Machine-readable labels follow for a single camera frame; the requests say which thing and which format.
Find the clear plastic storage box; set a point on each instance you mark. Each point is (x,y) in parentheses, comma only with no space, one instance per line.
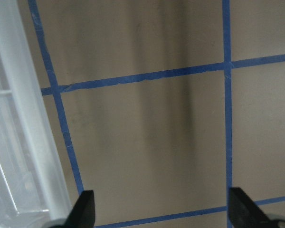
(33,192)

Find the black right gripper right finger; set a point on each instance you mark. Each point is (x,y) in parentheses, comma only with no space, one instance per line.
(244,213)

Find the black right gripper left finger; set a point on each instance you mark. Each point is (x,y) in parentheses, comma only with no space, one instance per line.
(82,214)

